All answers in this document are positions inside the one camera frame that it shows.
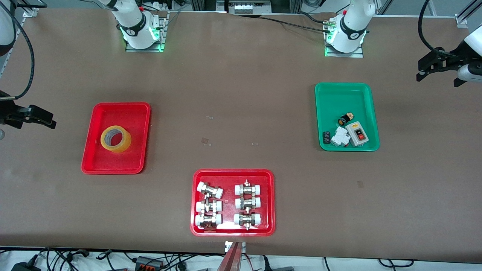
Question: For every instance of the dark aluminium frame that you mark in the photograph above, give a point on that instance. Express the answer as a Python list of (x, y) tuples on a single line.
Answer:
[(203, 4)]

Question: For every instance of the reddish metal bar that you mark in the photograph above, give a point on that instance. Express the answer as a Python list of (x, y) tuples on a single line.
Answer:
[(231, 261)]

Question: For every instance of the green plastic tray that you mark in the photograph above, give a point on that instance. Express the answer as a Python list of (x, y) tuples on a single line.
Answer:
[(339, 101)]

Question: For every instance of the black terminal block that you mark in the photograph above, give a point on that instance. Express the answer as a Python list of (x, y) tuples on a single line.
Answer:
[(327, 137)]

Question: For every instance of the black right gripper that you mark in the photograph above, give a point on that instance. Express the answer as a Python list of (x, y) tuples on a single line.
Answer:
[(8, 113)]

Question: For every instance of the black orange connector box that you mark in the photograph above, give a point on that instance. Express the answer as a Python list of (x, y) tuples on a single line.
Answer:
[(148, 262)]

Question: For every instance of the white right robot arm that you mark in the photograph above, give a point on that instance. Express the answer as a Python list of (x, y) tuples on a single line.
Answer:
[(133, 19)]

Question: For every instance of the white capped metal pipe fitting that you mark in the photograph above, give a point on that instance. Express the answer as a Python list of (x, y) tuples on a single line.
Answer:
[(210, 190), (209, 206), (247, 219), (247, 189), (208, 220), (247, 203)]

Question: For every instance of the black orange push button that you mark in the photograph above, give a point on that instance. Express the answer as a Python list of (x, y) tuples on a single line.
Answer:
[(342, 121)]

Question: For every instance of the grey power strip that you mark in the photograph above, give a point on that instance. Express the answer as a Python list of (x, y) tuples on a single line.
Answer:
[(246, 8)]

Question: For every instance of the clear tape patch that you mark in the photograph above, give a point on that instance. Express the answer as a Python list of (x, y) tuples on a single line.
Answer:
[(205, 141)]

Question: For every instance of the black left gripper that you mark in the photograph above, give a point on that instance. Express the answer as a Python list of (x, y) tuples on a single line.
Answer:
[(450, 61)]

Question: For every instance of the black power adapter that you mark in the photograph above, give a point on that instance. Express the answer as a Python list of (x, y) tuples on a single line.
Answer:
[(24, 266)]

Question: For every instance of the small brown block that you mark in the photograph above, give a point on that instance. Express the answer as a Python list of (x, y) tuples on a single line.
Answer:
[(350, 116)]

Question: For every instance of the grey switch box red button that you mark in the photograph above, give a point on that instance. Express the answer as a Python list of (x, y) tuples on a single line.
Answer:
[(357, 134)]

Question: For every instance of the aluminium frame profile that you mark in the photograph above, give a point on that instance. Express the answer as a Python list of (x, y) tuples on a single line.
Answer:
[(462, 20), (31, 14), (383, 6)]

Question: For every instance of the red plastic tray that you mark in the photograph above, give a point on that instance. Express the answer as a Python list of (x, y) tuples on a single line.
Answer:
[(113, 162), (229, 210)]

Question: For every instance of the yellow tape roll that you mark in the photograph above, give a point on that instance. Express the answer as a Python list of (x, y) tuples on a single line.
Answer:
[(124, 145)]

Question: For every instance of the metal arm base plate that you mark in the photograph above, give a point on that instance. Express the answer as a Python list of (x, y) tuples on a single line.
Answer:
[(164, 34), (357, 54)]

